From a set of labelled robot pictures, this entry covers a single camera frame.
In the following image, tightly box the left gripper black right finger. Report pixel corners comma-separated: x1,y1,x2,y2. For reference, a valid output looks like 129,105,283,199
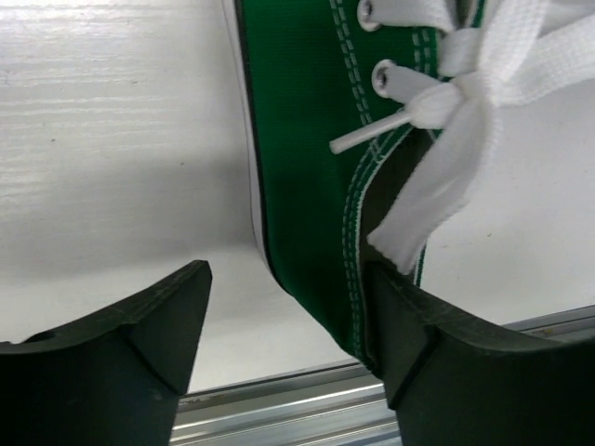
369,263,594,445

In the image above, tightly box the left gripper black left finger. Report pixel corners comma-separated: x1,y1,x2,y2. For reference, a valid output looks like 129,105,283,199
1,260,212,445

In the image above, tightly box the green canvas sneaker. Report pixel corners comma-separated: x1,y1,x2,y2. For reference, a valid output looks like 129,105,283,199
223,1,594,369

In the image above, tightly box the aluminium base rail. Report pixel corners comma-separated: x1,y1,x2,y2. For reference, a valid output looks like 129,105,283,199
166,304,595,446

